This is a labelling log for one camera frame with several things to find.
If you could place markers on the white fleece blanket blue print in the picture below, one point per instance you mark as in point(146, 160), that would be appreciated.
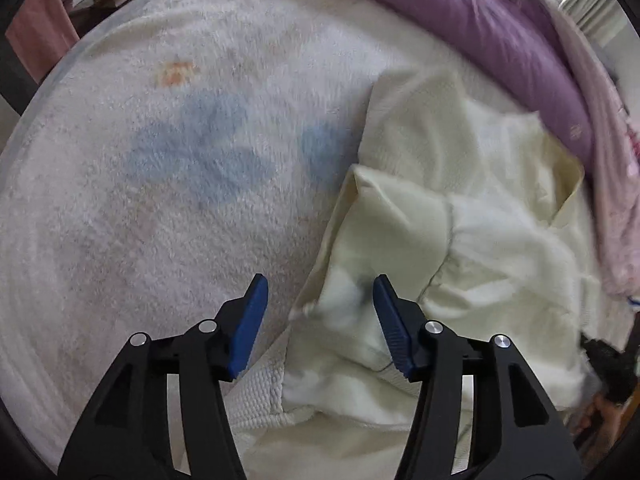
point(165, 170)

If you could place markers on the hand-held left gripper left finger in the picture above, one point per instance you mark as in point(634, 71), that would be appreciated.
point(248, 320)

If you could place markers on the cream knit sweater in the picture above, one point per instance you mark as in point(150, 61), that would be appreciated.
point(490, 240)

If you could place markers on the purple duvet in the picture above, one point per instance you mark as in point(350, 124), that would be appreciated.
point(505, 35)

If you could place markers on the pink printed quilt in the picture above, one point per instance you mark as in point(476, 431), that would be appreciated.
point(612, 170)

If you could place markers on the person's right hand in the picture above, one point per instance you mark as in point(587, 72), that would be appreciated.
point(600, 417)

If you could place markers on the pink hanging cloth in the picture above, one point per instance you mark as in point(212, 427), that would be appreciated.
point(41, 35)

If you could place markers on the white window curtain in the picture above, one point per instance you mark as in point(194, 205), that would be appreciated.
point(592, 7)

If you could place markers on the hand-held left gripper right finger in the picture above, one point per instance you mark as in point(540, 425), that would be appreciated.
point(391, 320)

